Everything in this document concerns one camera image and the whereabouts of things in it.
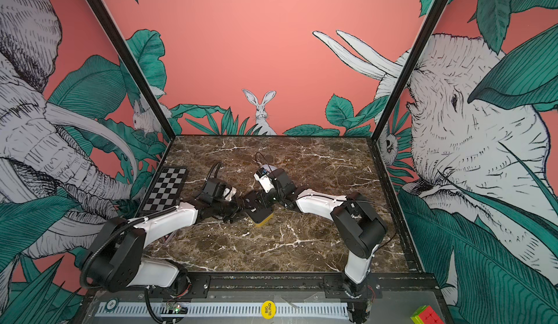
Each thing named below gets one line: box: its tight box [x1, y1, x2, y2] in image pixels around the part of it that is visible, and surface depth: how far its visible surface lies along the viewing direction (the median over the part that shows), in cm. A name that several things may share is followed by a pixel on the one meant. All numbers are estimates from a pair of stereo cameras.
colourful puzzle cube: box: [410, 305, 445, 324], surface depth 67 cm
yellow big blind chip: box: [261, 300, 277, 320], surface depth 71 cm
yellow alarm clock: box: [241, 190, 274, 227], surface depth 90 cm
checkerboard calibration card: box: [140, 165, 189, 216], surface depth 97 cm
